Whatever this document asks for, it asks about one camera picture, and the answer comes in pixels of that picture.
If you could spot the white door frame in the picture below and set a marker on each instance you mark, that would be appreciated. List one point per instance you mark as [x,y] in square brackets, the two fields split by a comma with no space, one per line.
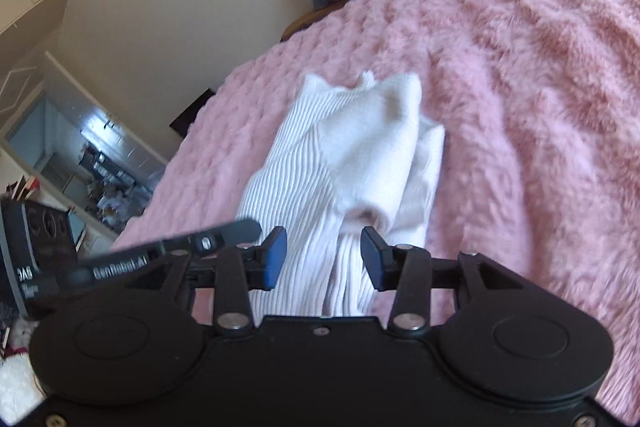
[90,94]

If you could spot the white fluffy cloth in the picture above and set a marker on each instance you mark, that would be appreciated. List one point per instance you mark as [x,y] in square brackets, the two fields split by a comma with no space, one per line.
[15,382]

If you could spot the white ribbed sweater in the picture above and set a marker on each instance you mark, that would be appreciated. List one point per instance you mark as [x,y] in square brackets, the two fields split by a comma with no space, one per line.
[320,167]

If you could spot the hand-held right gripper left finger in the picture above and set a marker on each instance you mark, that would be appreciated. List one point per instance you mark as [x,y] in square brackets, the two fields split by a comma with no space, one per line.
[275,259]

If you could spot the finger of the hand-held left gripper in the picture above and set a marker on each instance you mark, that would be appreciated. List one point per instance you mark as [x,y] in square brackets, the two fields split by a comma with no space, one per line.
[225,232]

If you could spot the black square object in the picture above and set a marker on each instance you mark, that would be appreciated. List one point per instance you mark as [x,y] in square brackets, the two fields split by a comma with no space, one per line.
[192,114]

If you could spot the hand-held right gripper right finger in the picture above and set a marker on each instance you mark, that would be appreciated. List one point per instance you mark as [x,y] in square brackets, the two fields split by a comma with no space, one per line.
[374,259]

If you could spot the pink fluffy blanket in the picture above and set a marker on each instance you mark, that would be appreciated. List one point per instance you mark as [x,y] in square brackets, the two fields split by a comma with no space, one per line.
[525,82]

